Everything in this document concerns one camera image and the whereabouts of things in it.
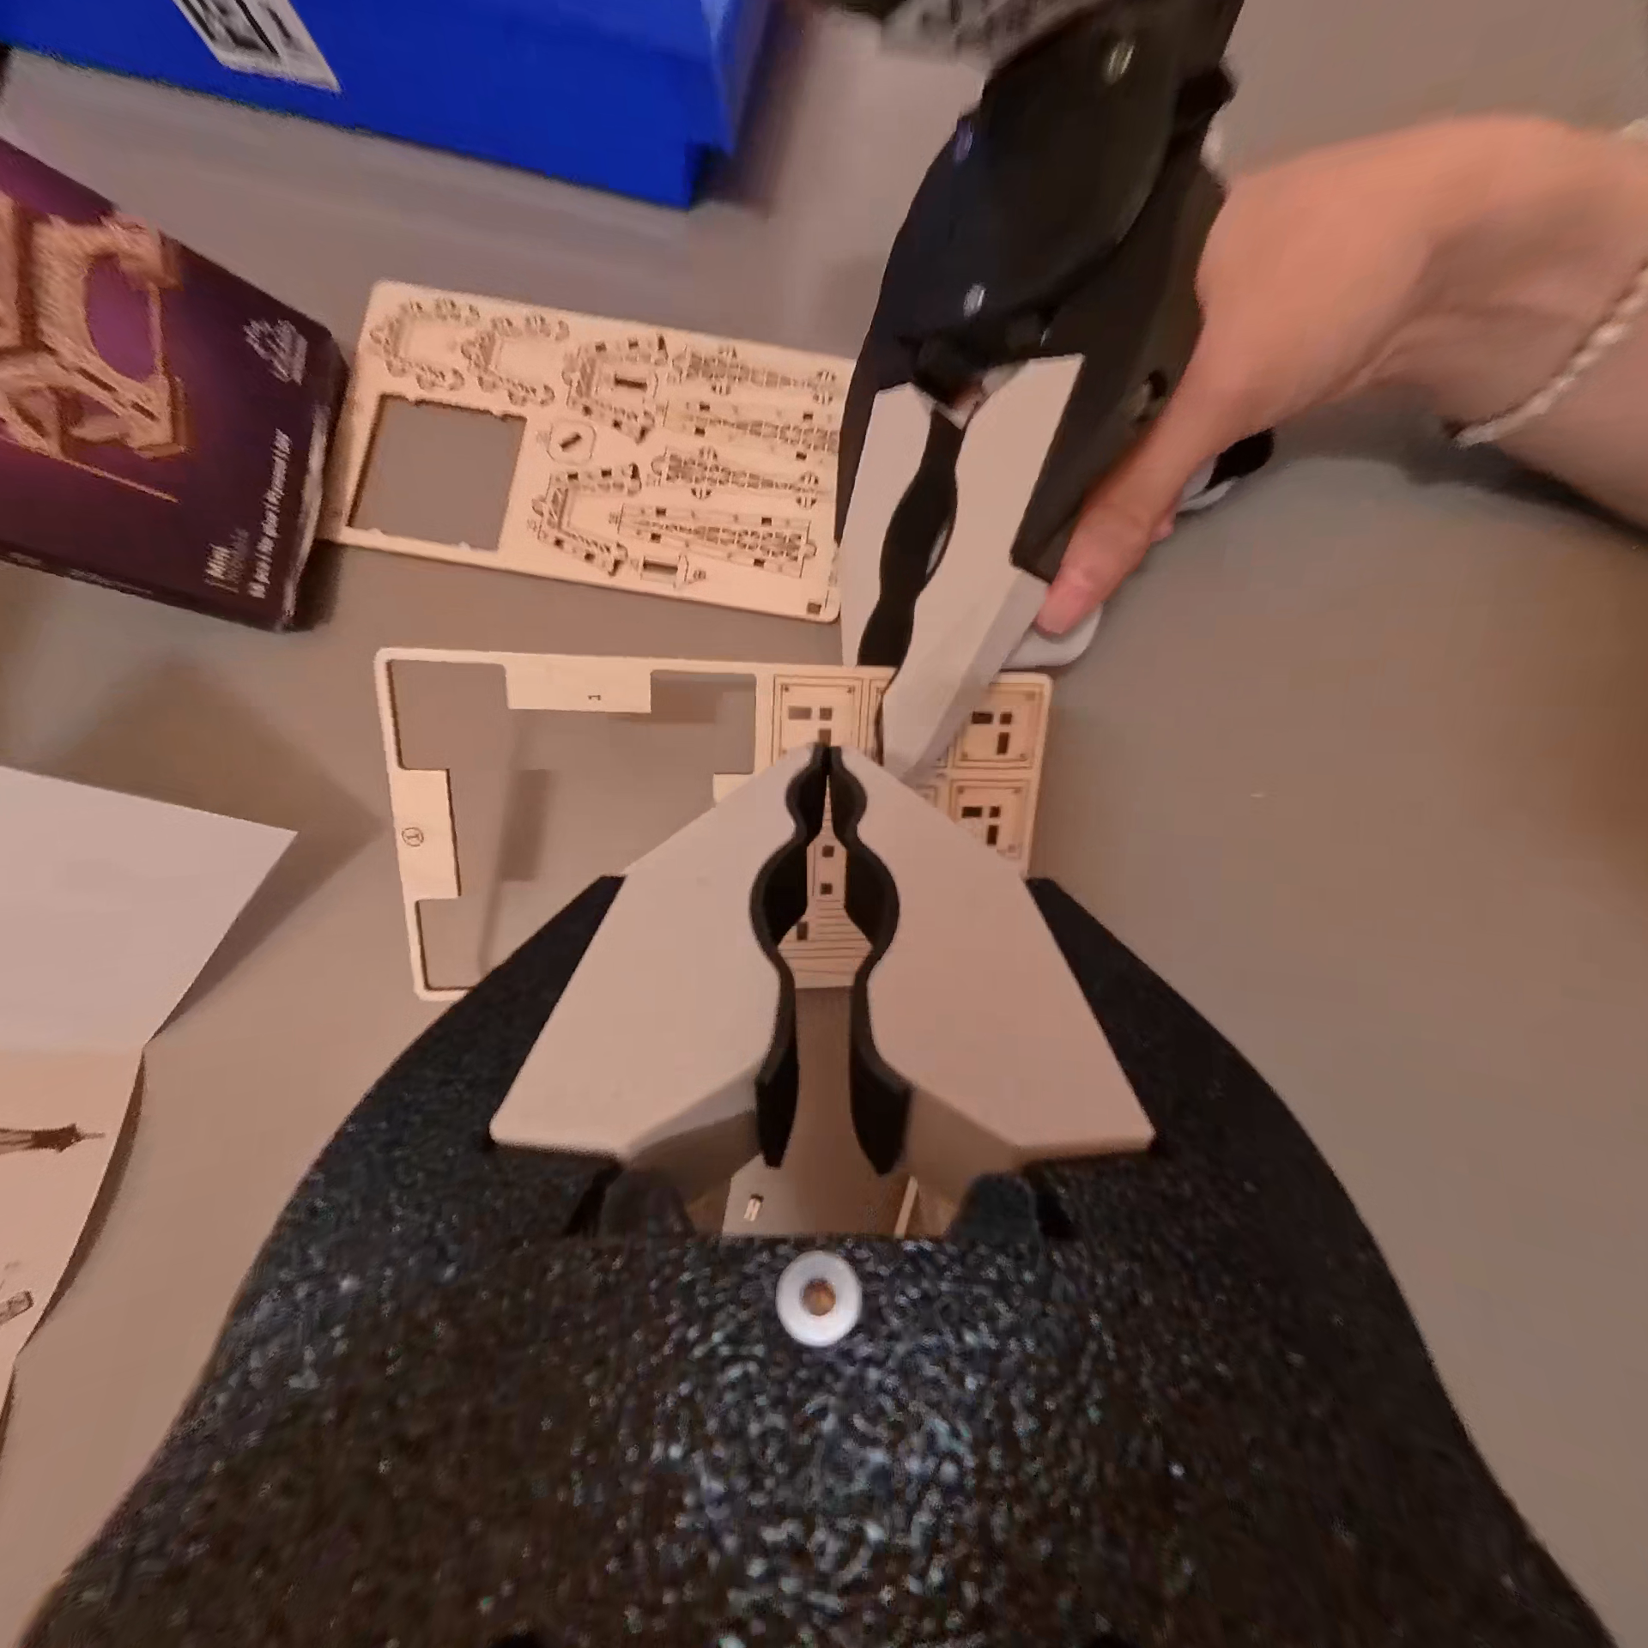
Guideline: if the purple puzzle box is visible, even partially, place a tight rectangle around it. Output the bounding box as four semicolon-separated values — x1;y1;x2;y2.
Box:
0;136;352;636

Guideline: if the person's right hand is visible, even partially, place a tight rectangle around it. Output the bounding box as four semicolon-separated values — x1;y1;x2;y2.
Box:
1031;114;1648;642

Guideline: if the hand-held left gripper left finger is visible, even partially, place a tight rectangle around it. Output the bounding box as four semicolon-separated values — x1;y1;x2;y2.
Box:
487;744;829;1241

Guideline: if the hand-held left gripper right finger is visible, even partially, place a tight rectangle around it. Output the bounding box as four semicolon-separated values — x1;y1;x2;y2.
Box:
832;744;1158;1237

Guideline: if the grey desk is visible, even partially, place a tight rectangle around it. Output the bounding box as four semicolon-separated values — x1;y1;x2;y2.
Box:
0;0;1648;1648

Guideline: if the wooden puzzle sheet rectangular hole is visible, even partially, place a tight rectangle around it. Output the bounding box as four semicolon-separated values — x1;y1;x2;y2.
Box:
322;279;860;628

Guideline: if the wooden four-square frame piece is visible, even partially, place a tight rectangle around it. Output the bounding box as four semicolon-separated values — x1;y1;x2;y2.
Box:
728;1156;962;1239

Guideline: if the pearl bracelet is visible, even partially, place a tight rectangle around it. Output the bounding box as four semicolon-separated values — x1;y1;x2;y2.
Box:
1447;263;1648;454

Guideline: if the wooden puzzle sheet square cutout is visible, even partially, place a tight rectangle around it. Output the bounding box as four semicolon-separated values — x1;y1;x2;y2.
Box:
373;646;1056;1007

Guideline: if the blue plastic bin white tag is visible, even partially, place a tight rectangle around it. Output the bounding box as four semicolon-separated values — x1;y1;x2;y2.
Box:
0;0;777;211

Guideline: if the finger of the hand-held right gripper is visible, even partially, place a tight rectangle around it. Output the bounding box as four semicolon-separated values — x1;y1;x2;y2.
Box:
838;377;968;674
880;354;1089;787

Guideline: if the white tower instruction sheet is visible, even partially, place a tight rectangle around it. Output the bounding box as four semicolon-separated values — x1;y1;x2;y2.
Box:
0;764;301;1425

